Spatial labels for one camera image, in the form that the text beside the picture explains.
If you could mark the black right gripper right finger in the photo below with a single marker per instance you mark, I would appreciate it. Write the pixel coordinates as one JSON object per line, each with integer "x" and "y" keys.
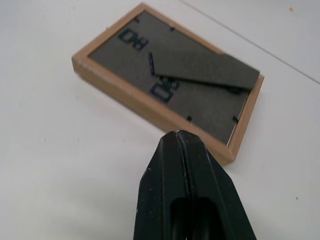
{"x": 212, "y": 185}

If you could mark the wooden picture frame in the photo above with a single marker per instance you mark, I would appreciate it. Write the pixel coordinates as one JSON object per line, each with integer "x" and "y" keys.
{"x": 160, "y": 70}

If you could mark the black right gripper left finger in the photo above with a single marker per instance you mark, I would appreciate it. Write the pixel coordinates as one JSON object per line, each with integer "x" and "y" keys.
{"x": 160, "y": 180}

